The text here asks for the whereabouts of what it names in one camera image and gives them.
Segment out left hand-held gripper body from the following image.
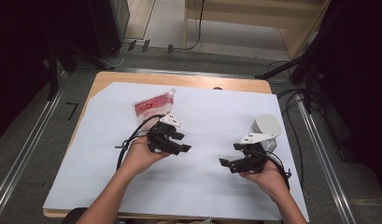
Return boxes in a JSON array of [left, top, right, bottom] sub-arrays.
[[146, 113, 182, 156]]

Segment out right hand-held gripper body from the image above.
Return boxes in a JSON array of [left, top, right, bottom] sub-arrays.
[[239, 132, 281, 175]]

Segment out red and white refill pouch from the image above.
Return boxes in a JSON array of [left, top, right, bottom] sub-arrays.
[[132, 88, 177, 129]]

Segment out white flip-lid container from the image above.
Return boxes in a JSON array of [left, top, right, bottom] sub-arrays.
[[248, 114, 282, 153]]

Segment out person's right hand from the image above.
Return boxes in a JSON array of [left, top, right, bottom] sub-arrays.
[[239, 160, 290, 200]]

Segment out person's left hand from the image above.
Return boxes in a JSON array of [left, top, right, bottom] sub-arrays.
[[121, 136, 171, 176]]

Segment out white paper sheet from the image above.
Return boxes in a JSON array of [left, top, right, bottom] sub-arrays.
[[42, 81, 310, 222]]

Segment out wooden table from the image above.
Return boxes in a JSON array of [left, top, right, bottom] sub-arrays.
[[42, 70, 273, 219]]

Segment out black stand leg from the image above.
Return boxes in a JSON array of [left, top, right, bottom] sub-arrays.
[[254, 52, 308, 80]]

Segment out dark cloth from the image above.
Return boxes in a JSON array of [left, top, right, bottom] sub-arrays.
[[61, 207, 89, 224]]

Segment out black upright stand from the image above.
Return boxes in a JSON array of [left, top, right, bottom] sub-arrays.
[[48, 46, 60, 101]]

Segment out black cabinet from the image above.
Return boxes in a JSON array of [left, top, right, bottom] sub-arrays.
[[85, 0, 131, 59]]

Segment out light wooden shelf unit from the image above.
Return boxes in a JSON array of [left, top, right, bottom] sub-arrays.
[[183, 0, 332, 60]]

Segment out left hand-held gripper cable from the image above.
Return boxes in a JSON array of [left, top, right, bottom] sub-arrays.
[[114, 114, 165, 172]]

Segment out hand-held gripper cable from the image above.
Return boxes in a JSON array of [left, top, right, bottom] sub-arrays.
[[114, 114, 165, 172], [257, 148, 293, 191]]

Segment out right hand-held gripper cable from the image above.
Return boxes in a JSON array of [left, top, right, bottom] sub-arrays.
[[257, 148, 293, 191]]

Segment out black floor cables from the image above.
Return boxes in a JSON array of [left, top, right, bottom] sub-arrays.
[[266, 60, 308, 189]]

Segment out metal floor rail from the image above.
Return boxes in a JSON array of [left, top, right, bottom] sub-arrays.
[[295, 92, 358, 224], [0, 70, 69, 217]]

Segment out white floor cable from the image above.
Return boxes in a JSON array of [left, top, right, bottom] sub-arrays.
[[100, 43, 131, 70]]

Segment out black hanging cable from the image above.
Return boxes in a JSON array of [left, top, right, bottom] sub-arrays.
[[181, 0, 205, 51]]

